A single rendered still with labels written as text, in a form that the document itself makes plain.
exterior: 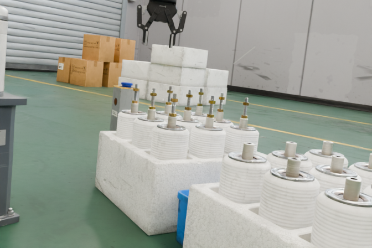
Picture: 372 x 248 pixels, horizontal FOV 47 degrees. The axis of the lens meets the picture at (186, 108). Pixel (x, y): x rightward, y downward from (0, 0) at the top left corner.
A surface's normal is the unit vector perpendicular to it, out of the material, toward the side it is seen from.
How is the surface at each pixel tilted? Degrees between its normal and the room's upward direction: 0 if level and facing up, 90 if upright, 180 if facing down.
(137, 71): 90
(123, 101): 90
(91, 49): 90
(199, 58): 90
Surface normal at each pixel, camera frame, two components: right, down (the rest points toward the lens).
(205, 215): -0.84, -0.03
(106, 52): 0.80, 0.15
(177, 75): -0.60, 0.03
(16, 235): 0.11, -0.99
